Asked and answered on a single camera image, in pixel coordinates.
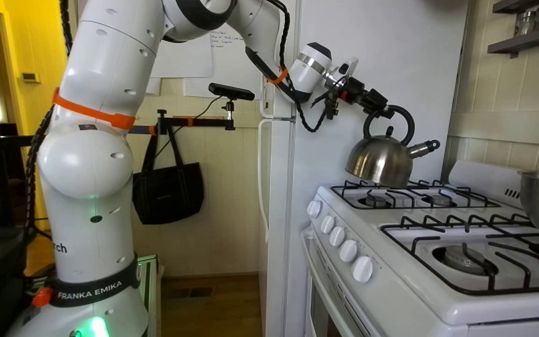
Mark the black tote bag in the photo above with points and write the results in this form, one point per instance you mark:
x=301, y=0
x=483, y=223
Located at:
x=168, y=193

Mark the white gas stove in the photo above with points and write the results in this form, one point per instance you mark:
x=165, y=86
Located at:
x=406, y=292

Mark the black camera on mount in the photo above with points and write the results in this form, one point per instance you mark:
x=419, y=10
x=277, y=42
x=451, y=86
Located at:
x=232, y=92

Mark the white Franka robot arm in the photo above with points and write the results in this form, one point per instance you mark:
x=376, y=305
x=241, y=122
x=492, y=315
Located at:
x=88, y=188

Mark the white refrigerator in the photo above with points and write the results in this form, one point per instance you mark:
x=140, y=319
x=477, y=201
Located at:
x=382, y=49

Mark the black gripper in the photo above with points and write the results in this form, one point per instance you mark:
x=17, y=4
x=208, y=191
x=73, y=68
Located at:
x=363, y=94

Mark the black mounting bar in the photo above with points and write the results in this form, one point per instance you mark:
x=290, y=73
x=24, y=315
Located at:
x=181, y=122

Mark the round gas stove burner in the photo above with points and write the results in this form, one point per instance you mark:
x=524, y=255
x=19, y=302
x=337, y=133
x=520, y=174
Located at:
x=458, y=259
x=367, y=201

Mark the white stove knob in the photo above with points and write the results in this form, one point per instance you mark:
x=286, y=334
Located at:
x=363, y=268
x=348, y=251
x=326, y=223
x=337, y=236
x=312, y=208

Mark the white metal frame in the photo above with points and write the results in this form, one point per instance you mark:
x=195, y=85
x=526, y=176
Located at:
x=150, y=292

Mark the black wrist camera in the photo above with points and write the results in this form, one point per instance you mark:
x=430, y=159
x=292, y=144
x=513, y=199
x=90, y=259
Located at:
x=331, y=103

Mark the black stove grate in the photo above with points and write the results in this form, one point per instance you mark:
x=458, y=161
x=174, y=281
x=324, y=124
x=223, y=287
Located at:
x=443, y=199
x=468, y=232

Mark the dark wall shelf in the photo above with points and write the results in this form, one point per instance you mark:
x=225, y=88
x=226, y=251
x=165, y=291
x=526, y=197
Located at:
x=524, y=40

